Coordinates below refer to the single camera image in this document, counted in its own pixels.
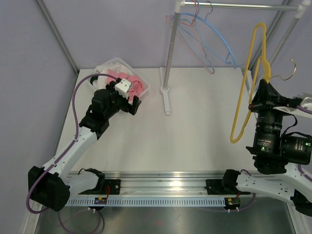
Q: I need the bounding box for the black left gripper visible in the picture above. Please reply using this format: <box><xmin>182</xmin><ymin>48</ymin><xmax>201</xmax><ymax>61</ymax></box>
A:
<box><xmin>104</xmin><ymin>81</ymin><xmax>141</xmax><ymax>119</ymax></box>

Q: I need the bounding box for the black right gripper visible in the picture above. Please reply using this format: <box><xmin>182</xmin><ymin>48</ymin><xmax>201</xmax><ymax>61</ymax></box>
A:
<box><xmin>247</xmin><ymin>80</ymin><xmax>292</xmax><ymax>154</ymax></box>

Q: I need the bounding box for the pink t shirt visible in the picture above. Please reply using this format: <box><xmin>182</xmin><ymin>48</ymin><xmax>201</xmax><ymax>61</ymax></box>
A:
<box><xmin>108</xmin><ymin>69</ymin><xmax>145</xmax><ymax>101</ymax></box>

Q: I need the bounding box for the yellow hanger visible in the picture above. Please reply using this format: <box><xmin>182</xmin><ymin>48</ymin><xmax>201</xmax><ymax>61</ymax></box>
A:
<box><xmin>230</xmin><ymin>22</ymin><xmax>297</xmax><ymax>143</ymax></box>

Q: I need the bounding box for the white tank top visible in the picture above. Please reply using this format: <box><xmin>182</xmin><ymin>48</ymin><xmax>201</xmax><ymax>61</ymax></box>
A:
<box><xmin>92</xmin><ymin>62</ymin><xmax>133</xmax><ymax>90</ymax></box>

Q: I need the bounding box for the green and white raglan shirt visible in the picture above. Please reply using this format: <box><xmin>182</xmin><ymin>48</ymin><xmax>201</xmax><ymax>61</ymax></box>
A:
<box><xmin>90</xmin><ymin>76</ymin><xmax>98</xmax><ymax>84</ymax></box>

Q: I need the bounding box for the pink wire hanger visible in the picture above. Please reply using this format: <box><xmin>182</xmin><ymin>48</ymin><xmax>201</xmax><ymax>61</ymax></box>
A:
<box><xmin>165</xmin><ymin>0</ymin><xmax>216</xmax><ymax>75</ymax></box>

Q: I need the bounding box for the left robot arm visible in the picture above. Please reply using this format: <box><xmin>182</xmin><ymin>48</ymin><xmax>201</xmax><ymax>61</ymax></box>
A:
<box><xmin>26</xmin><ymin>79</ymin><xmax>141</xmax><ymax>214</ymax></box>

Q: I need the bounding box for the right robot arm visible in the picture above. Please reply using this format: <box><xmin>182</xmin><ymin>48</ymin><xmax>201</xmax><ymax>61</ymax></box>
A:
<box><xmin>205</xmin><ymin>79</ymin><xmax>312</xmax><ymax>216</ymax></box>

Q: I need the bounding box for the metal clothes rack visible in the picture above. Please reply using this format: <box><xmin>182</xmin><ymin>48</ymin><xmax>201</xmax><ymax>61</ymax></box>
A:
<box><xmin>160</xmin><ymin>0</ymin><xmax>312</xmax><ymax>116</ymax></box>

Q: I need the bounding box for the white plastic basket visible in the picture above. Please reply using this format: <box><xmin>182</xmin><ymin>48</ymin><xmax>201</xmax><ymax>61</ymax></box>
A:
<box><xmin>87</xmin><ymin>58</ymin><xmax>150</xmax><ymax>102</ymax></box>

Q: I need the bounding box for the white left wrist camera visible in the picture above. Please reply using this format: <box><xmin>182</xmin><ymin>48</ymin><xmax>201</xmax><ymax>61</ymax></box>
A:
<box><xmin>114</xmin><ymin>78</ymin><xmax>132</xmax><ymax>99</ymax></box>

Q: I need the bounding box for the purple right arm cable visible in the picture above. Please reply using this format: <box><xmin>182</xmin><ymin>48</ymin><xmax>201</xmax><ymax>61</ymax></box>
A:
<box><xmin>202</xmin><ymin>104</ymin><xmax>312</xmax><ymax>212</ymax></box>

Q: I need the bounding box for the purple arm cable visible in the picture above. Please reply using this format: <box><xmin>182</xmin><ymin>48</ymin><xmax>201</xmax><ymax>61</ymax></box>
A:
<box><xmin>25</xmin><ymin>73</ymin><xmax>122</xmax><ymax>232</ymax></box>
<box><xmin>202</xmin><ymin>104</ymin><xmax>312</xmax><ymax>212</ymax></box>

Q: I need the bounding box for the aluminium right frame post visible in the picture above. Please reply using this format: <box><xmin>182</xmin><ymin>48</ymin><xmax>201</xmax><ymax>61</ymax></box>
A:
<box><xmin>248</xmin><ymin>11</ymin><xmax>286</xmax><ymax>71</ymax></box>

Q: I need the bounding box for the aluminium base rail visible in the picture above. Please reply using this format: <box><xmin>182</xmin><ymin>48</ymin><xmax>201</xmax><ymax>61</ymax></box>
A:
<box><xmin>33</xmin><ymin>156</ymin><xmax>298</xmax><ymax>197</ymax></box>

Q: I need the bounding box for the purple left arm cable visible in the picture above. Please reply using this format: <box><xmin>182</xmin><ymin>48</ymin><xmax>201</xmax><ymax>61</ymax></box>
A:
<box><xmin>25</xmin><ymin>73</ymin><xmax>122</xmax><ymax>232</ymax></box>

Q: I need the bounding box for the white slotted cable duct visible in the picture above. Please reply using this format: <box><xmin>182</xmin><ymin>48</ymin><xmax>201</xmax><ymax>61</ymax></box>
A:
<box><xmin>66</xmin><ymin>197</ymin><xmax>225</xmax><ymax>207</ymax></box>

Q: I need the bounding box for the aluminium corner frame post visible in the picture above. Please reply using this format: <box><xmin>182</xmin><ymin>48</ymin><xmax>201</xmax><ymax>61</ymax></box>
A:
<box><xmin>35</xmin><ymin>0</ymin><xmax>79</xmax><ymax>75</ymax></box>

